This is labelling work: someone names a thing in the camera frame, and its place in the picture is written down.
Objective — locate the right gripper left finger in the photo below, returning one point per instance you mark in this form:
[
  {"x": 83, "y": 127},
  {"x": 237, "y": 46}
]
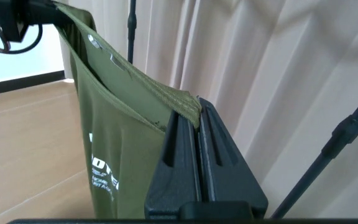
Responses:
[{"x": 179, "y": 186}]

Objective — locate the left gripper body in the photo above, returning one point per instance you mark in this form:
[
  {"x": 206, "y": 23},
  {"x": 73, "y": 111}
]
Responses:
[{"x": 5, "y": 15}]

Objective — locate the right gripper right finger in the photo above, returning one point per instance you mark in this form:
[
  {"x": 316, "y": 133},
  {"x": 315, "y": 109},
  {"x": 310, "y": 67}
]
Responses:
[{"x": 228, "y": 186}]

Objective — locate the green printed t-shirt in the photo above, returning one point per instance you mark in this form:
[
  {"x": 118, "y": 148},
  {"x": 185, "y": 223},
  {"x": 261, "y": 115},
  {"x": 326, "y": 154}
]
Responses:
[{"x": 120, "y": 140}]

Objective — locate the black clothes rack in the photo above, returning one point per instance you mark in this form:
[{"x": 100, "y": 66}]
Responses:
[{"x": 343, "y": 133}]

